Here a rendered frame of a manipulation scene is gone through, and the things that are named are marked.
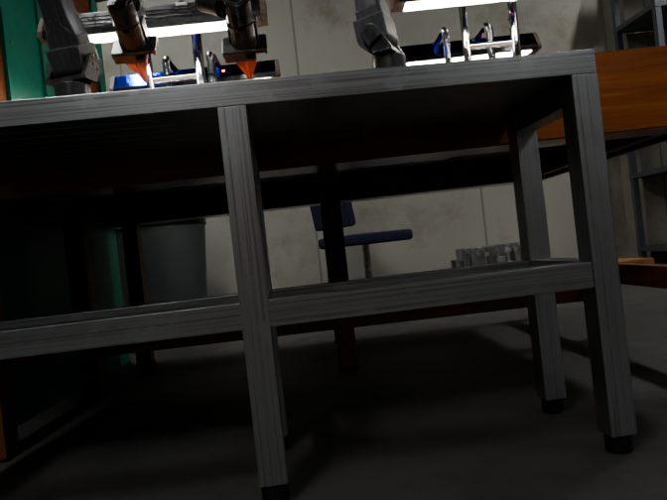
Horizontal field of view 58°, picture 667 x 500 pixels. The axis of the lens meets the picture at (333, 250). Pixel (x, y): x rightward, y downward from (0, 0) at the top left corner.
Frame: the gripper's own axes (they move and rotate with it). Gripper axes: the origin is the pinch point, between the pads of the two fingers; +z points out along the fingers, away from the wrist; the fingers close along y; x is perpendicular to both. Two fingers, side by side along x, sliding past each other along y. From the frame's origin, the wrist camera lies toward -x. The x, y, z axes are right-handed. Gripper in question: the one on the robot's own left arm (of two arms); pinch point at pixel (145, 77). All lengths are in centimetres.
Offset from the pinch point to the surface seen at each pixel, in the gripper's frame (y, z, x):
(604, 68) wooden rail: -106, -2, 19
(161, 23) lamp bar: -2.0, -0.8, -24.3
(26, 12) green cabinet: 49, 11, -63
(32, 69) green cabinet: 49, 23, -49
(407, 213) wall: -102, 227, -156
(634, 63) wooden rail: -113, -2, 19
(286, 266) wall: -13, 241, -132
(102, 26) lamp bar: 13.7, -1.4, -25.0
